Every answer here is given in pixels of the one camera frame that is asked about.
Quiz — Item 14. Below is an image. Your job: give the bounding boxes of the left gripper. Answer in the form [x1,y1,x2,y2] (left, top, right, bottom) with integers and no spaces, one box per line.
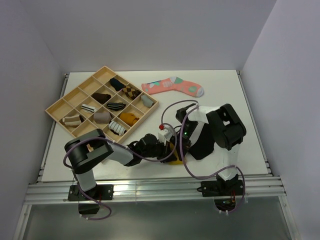
[141,139,177,164]

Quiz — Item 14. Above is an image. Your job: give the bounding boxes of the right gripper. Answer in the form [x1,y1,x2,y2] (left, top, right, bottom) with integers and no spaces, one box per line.
[169,121,199,161]

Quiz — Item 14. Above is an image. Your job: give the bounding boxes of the mustard yellow sock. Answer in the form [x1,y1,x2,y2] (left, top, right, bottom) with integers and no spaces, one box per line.
[166,149,183,166]

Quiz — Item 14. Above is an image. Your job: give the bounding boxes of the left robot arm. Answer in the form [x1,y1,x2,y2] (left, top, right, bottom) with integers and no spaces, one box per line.
[63,128,179,200]

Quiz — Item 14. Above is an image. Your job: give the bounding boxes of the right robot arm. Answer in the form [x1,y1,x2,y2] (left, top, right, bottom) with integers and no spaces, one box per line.
[175,103,247,195]

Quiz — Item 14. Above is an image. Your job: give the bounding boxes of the rolled mustard sock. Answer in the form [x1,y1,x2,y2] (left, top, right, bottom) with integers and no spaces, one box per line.
[119,112,139,127]

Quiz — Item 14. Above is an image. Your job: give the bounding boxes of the rolled white striped sock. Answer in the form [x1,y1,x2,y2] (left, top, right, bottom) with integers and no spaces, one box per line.
[108,120,127,136]

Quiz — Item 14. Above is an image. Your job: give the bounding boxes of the rolled grey sock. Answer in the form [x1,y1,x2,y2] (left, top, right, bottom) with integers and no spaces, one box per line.
[141,95,154,108]

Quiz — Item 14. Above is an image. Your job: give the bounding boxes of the pink patterned sock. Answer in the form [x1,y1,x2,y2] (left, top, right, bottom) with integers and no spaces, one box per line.
[141,76,205,98]

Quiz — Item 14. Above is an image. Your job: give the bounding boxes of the rolled black striped sock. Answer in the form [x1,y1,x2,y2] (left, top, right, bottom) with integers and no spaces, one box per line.
[106,102,127,112]

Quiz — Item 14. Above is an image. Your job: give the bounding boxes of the rolled beige sock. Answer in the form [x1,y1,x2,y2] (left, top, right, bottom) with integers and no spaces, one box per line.
[93,112,112,124]

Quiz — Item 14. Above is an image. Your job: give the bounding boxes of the rolled argyle brown sock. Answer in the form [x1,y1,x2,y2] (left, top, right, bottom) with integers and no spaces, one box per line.
[122,85,141,100]

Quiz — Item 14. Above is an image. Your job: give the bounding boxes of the wooden compartment tray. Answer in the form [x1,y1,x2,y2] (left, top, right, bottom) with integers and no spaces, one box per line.
[46,66,159,144]

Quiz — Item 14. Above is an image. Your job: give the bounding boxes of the rolled dark brown sock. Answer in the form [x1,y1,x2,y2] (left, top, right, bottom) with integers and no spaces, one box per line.
[91,92,112,105]

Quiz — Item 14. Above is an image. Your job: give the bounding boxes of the rolled dark navy sock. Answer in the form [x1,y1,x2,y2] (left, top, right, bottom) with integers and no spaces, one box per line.
[109,77,126,92]

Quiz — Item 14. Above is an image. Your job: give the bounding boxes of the rolled white black sock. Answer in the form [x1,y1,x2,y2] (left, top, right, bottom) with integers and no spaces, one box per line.
[80,103,97,114]

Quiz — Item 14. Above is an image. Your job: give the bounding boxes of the rolled brown white sock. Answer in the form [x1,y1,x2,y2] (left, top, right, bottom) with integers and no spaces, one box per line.
[62,114,85,127]

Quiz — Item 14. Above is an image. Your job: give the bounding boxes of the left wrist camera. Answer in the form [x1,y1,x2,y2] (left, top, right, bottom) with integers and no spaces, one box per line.
[158,123,176,145]

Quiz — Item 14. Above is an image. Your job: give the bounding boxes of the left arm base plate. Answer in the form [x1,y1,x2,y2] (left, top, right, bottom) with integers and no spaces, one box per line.
[67,184,114,202]

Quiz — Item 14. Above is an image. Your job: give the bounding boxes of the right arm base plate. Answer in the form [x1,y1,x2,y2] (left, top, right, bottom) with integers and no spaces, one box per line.
[197,178,245,197]

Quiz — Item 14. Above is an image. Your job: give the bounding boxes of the aluminium frame rail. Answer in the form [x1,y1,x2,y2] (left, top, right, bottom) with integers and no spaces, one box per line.
[23,176,286,205]

